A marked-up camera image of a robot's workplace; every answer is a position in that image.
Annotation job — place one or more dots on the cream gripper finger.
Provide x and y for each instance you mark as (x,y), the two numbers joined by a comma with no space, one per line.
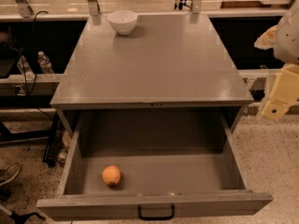
(283,93)
(267,39)

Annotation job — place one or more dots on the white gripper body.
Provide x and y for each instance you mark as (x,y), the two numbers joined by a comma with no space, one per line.
(289,37)

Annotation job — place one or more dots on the orange fruit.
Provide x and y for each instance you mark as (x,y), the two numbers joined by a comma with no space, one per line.
(111,175)

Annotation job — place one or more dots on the grey cabinet counter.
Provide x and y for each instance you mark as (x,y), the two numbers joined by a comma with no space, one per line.
(167,60)

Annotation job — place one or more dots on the open grey top drawer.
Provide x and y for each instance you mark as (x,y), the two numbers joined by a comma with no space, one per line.
(184,157)

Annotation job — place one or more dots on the white ceramic bowl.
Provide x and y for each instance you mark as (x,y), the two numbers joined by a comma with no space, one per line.
(123,21)

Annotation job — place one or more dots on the clear plastic water bottle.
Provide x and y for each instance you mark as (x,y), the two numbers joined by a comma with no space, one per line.
(45,64)

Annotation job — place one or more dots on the black stand leg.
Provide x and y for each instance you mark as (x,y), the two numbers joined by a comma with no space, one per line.
(46,157)

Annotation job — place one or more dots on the grey shoe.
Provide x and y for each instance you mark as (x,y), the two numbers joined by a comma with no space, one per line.
(9,174)

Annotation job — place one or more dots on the black drawer handle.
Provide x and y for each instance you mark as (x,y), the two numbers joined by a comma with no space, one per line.
(156,214)

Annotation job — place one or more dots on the metal post left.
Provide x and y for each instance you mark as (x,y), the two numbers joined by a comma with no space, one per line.
(24,8)

